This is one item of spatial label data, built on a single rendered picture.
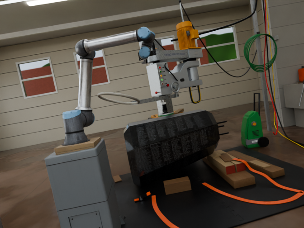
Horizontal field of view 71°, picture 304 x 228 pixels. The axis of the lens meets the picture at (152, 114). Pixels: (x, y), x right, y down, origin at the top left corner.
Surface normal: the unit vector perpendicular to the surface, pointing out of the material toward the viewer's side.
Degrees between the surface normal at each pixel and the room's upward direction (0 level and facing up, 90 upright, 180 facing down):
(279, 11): 90
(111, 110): 90
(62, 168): 90
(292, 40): 90
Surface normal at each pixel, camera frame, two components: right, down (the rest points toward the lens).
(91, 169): 0.07, 0.08
